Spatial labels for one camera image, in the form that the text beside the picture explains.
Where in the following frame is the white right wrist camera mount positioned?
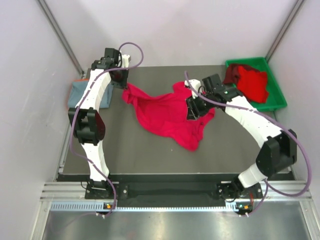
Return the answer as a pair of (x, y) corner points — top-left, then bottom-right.
(184, 79), (202, 99)

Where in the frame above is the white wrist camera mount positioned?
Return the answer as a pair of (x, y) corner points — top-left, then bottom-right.
(118, 51), (131, 68)
(184, 79), (202, 99)

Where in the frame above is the aluminium front frame rail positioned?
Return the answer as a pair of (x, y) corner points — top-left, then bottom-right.
(40, 180), (312, 201)

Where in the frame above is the right aluminium corner post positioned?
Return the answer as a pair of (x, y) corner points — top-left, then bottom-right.
(265, 0), (306, 63)

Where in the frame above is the bright red t-shirt in bin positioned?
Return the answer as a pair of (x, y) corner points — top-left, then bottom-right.
(236, 66), (269, 104)

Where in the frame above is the dark maroon t-shirt in bin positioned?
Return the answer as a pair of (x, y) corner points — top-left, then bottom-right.
(222, 63), (259, 85)

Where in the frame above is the green plastic bin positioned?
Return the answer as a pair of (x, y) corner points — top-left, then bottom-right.
(225, 57), (288, 112)

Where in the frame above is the folded orange t-shirt under blue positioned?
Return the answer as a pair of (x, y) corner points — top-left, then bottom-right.
(66, 78), (90, 108)

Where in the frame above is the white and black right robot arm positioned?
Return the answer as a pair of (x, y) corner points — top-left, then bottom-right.
(184, 79), (298, 198)

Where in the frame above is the crimson red t-shirt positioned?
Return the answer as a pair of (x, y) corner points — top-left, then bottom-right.
(122, 81), (215, 152)

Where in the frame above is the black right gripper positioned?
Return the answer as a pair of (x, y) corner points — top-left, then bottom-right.
(186, 91), (215, 120)

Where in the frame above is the aluminium corner post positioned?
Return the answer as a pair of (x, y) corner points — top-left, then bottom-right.
(36, 0), (84, 75)
(265, 0), (306, 63)

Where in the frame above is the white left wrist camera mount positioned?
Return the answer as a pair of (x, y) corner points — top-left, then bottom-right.
(118, 51), (131, 68)

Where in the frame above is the slotted grey cable duct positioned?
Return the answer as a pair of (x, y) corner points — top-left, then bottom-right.
(50, 201), (252, 213)

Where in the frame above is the folded blue-grey t-shirt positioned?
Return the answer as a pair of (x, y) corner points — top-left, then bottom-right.
(67, 79), (114, 109)

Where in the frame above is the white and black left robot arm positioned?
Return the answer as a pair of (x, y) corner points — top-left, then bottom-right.
(68, 55), (131, 199)

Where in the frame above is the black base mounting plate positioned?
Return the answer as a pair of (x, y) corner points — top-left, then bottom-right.
(84, 181), (262, 207)

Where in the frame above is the left aluminium corner post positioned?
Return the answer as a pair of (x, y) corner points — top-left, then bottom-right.
(36, 0), (84, 75)

